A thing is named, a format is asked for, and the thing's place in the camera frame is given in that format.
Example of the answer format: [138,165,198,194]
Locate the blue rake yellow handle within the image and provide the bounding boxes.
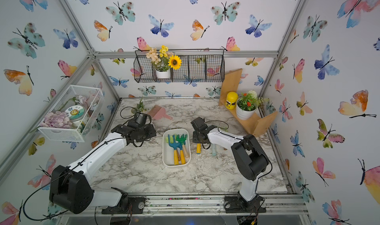
[197,143,201,154]

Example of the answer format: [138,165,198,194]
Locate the green rake wooden handle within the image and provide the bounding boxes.
[176,134,187,165]

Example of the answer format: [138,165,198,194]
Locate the light green trowel wooden handle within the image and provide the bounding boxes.
[182,144,190,159]

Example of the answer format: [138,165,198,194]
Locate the white storage box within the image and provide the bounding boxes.
[162,129,192,168]

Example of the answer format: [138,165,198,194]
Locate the blue fork yellow handle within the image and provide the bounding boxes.
[168,135,179,166]

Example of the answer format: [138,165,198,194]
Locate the light teal hand fork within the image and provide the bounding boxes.
[211,144,217,157]

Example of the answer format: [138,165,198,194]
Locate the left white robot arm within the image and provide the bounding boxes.
[49,112,156,214]

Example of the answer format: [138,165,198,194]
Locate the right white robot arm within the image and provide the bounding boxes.
[191,117,272,202]

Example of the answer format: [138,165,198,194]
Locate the pink hand brush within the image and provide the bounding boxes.
[147,105,173,120]

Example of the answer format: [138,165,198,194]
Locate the small succulent pot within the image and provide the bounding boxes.
[131,98,146,114]

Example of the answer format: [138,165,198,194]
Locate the yellow jar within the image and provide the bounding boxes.
[225,91,238,110]

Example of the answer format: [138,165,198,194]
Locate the white pot red flowers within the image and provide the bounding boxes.
[236,90,264,121]

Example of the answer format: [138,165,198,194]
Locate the wooden corner shelf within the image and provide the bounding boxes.
[219,69,278,137]

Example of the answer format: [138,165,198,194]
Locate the round green tin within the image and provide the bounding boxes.
[65,105,85,121]

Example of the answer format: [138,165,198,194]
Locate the white pot with sunflower bouquet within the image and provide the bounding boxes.
[146,45,182,79]

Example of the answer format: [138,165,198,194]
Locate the purple artificial flowers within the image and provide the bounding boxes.
[40,111,72,129]

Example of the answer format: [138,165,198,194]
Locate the black wire wall basket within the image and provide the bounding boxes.
[132,48,225,84]

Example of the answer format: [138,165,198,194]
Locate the white wire side basket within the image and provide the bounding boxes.
[37,85,105,142]

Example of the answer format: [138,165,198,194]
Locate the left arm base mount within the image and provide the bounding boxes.
[102,195,146,215]

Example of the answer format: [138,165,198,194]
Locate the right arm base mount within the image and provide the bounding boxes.
[224,195,266,214]

